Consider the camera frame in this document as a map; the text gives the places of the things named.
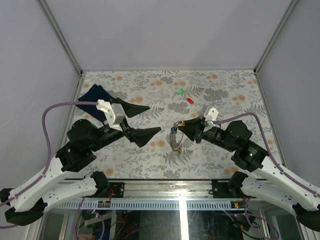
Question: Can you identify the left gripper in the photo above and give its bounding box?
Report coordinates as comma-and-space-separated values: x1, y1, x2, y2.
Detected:
90, 99, 163, 153

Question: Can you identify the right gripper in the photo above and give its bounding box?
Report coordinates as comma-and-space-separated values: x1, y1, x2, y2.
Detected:
176, 115, 236, 152

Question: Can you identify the keyring chain with tags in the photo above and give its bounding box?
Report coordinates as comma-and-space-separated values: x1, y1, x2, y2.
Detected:
167, 120, 187, 157

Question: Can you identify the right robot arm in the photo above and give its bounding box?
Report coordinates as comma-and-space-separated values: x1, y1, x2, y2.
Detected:
178, 116, 320, 232

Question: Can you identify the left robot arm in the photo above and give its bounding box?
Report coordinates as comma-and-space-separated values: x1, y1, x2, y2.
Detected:
0, 98, 161, 229

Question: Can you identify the red capped key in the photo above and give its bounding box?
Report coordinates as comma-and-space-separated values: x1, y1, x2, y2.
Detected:
186, 97, 194, 104

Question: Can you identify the floral tablecloth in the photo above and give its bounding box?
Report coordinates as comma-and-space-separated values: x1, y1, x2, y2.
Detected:
65, 69, 288, 180

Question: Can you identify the green capped key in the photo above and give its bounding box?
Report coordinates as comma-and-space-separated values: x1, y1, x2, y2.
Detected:
172, 88, 184, 99

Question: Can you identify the dark blue folded cloth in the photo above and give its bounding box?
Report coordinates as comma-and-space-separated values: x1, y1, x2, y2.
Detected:
76, 84, 115, 123

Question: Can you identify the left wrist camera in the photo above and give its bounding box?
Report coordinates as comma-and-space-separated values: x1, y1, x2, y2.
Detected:
96, 99, 126, 132

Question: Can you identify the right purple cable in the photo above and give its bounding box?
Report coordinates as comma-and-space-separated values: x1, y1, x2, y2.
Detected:
211, 112, 320, 198

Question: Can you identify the aluminium front rail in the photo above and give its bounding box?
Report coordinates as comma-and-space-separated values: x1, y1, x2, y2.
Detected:
39, 177, 307, 201

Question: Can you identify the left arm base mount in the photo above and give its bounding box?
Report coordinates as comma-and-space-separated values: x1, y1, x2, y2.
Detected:
100, 182, 125, 199

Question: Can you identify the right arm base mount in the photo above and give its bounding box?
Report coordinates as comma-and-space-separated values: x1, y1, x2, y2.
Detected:
208, 179, 233, 199

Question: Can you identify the white slotted cable duct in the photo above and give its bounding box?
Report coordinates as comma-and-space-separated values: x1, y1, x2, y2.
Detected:
55, 199, 244, 211

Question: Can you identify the right corner frame post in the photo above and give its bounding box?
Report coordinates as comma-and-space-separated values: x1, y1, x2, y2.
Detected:
253, 0, 300, 74

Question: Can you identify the corner frame post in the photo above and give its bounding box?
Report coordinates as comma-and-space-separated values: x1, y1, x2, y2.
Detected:
36, 0, 83, 76
253, 0, 300, 74

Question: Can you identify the left corner frame post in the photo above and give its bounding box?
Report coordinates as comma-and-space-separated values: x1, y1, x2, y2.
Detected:
36, 0, 83, 76

